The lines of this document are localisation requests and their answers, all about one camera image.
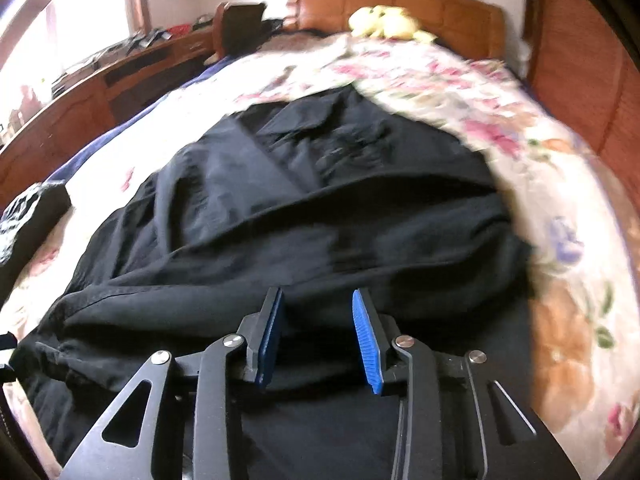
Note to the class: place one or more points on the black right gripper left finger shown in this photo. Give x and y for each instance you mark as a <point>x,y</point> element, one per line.
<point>140,434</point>

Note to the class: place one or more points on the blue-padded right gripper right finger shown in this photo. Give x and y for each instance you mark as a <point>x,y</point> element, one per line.
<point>458,416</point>

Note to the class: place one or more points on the black double-breasted coat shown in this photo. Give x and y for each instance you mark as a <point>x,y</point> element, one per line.
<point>319,197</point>

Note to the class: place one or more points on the floral fleece blanket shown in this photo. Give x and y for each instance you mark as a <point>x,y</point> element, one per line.
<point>564,202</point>

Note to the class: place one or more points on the folded dark grey garment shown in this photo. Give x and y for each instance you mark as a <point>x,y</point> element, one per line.
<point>25,225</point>

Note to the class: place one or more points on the wooden desk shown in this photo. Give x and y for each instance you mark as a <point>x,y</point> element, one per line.
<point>97,104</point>

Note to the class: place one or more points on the navy blue bed sheet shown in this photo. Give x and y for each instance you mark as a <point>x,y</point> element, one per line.
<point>67,170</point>

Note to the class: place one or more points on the red bowl on desk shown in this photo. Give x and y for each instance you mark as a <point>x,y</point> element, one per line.
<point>179,30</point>

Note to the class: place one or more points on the wooden chair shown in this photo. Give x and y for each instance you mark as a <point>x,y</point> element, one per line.
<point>236,27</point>

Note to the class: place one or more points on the wooden louvered wardrobe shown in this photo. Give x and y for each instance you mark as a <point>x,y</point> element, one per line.
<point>582,73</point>

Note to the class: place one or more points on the window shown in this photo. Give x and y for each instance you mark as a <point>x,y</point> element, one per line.
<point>42,38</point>

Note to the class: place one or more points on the yellow plush toy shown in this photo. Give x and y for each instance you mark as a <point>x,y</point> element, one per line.
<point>387,22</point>

